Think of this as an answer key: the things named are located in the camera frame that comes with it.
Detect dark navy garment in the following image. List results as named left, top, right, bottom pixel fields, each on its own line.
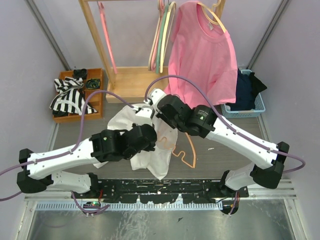
left=226, top=69, right=256, bottom=111

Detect orange hanger with metal hook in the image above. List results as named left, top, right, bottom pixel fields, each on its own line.
left=157, top=133, right=198, bottom=169

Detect white t shirt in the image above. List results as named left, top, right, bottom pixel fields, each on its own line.
left=92, top=102, right=179, bottom=181

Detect blue plastic basket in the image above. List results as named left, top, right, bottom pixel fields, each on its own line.
left=220, top=69, right=266, bottom=118

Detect black white striped shirt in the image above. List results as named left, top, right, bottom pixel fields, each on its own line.
left=49, top=77, right=86, bottom=117

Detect light pink hanger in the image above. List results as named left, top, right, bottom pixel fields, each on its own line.
left=148, top=0, right=165, bottom=71

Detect green black rolled socks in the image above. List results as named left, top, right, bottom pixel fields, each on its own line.
left=85, top=78, right=101, bottom=90

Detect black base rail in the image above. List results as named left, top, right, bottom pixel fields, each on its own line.
left=74, top=179, right=235, bottom=204

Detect green hanger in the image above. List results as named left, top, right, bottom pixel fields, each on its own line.
left=155, top=0, right=170, bottom=74

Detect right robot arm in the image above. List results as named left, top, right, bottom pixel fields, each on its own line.
left=150, top=90, right=290, bottom=197

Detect orange wooden organizer tray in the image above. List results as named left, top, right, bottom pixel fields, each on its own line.
left=52, top=68, right=104, bottom=124

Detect yellow hanger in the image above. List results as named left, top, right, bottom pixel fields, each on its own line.
left=161, top=1, right=176, bottom=73

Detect black garment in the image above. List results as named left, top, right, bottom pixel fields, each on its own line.
left=249, top=72, right=268, bottom=98

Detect wooden clothes rack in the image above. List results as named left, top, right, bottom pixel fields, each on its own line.
left=78, top=0, right=227, bottom=104

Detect natural wood hanger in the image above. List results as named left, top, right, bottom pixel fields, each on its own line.
left=197, top=0, right=227, bottom=33

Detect pink t shirt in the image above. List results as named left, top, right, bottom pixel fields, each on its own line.
left=164, top=1, right=238, bottom=108

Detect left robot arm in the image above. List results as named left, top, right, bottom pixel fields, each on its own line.
left=17, top=124, right=157, bottom=194

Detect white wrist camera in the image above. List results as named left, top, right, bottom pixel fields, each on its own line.
left=133, top=105, right=155, bottom=126
left=143, top=88, right=167, bottom=107

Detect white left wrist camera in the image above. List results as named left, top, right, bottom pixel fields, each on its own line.
left=133, top=105, right=155, bottom=126

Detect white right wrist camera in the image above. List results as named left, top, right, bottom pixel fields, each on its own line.
left=143, top=88, right=167, bottom=107

